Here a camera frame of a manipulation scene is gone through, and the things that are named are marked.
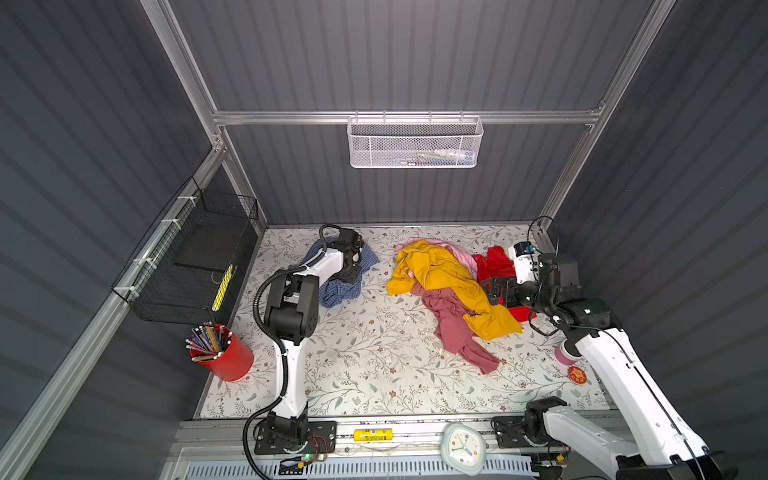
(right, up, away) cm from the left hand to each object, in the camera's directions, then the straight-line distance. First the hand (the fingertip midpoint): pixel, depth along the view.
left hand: (343, 273), depth 104 cm
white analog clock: (+34, -39, -35) cm, 62 cm away
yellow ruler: (-23, -4, -37) cm, 44 cm away
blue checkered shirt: (0, -5, -10) cm, 12 cm away
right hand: (+45, -1, -29) cm, 54 cm away
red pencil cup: (-24, -18, -31) cm, 44 cm away
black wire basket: (-34, +4, -30) cm, 45 cm away
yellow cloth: (+28, +4, -5) cm, 28 cm away
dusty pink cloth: (+35, -11, -13) cm, 39 cm away
